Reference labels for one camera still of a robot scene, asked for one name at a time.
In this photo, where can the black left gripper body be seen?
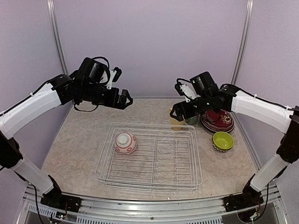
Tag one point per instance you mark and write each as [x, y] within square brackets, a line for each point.
[110, 101]

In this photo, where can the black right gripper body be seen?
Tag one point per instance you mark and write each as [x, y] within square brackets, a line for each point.
[189, 112]

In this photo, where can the pale yellow cup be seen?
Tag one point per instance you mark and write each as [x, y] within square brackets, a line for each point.
[176, 125]

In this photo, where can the teal patterned cup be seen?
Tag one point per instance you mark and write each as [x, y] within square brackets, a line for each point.
[193, 120]

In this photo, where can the pink polka dot plate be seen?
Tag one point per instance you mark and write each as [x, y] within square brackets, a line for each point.
[217, 122]

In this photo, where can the white red patterned bowl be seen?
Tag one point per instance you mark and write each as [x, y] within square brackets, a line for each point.
[125, 143]

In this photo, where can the large black round plate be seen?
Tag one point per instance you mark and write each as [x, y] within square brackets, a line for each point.
[213, 128]

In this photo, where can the lime green bowl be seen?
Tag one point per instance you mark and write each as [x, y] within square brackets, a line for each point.
[222, 135]

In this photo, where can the blue white patterned bowl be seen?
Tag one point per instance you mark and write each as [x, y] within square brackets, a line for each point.
[218, 149]

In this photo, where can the small black dish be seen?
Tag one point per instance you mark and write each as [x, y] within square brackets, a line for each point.
[223, 118]

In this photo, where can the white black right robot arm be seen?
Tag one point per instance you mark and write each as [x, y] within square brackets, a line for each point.
[202, 94]

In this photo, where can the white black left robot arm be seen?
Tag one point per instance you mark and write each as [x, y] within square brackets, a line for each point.
[92, 82]

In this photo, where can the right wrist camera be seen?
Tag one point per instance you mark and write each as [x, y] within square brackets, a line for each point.
[184, 90]

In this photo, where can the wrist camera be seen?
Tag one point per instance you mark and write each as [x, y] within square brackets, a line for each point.
[184, 90]
[113, 77]

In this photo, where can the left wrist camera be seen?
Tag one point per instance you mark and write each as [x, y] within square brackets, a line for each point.
[113, 77]

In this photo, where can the white wire dish rack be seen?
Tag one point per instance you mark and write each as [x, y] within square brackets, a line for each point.
[166, 158]

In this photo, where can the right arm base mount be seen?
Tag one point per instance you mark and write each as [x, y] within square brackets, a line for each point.
[243, 200]

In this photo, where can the aluminium frame post left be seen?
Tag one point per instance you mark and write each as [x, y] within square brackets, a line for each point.
[56, 36]

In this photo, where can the aluminium frame post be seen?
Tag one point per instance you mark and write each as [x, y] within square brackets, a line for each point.
[243, 42]
[56, 36]

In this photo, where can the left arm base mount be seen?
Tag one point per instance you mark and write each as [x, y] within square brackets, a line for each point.
[56, 199]

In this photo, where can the aluminium frame post right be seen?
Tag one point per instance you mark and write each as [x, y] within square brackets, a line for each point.
[243, 42]

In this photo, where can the aluminium front rail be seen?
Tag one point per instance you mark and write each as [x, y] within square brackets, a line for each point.
[96, 210]

